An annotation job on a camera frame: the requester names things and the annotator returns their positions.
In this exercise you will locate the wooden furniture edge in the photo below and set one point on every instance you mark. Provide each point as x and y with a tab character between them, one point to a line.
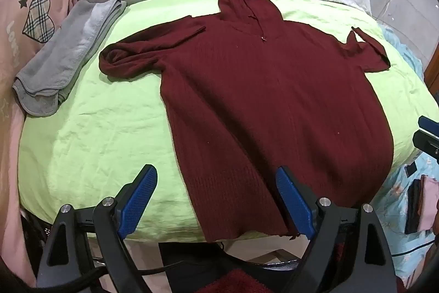
432	70

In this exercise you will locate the maroon knit hoodie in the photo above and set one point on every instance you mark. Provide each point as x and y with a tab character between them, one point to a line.
274	90

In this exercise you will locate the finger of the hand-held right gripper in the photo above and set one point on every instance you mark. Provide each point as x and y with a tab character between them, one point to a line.
428	142

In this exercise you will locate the grey folded towel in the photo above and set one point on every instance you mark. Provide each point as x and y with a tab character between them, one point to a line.
68	49

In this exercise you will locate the light blue floral sheet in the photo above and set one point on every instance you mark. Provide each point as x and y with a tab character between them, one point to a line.
391	203

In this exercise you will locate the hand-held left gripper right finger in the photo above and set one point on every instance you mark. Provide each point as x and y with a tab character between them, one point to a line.
295	203

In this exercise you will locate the red floor mat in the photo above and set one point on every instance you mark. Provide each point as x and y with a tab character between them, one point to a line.
233	282

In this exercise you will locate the pink folded cloth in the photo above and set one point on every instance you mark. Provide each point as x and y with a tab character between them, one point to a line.
430	200

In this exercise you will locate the small black device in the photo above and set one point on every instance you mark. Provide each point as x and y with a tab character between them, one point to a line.
410	168

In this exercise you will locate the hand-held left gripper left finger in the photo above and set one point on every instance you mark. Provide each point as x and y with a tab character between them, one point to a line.
137	200

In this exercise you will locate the black wallet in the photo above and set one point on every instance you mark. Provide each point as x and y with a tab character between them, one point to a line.
413	207

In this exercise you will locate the light green bed sheet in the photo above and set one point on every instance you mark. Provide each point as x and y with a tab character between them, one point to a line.
103	124

